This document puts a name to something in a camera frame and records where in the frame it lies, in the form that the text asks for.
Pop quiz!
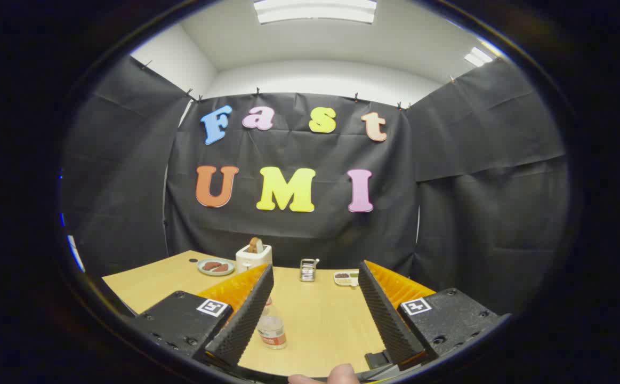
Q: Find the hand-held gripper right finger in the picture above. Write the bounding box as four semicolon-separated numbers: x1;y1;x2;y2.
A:
357;260;512;372

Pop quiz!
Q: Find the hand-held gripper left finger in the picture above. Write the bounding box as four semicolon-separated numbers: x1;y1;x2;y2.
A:
127;263;275;370

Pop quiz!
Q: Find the clear plastic juice bottle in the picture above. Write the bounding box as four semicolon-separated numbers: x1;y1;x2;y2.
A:
257;296;287;350

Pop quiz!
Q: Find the white toaster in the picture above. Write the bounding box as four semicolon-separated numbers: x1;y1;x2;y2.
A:
235;244;273;274

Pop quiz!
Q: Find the wooden table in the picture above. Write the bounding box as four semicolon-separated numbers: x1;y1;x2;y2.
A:
102;250;438;378

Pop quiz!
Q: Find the pale green plate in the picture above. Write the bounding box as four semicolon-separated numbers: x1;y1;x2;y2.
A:
197;258;236;277

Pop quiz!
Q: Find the small ceiling light panel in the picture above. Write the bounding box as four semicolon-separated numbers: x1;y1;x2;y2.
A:
463;46;495;68

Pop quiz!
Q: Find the large ceiling light panel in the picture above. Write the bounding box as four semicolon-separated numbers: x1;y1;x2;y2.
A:
253;0;378;25

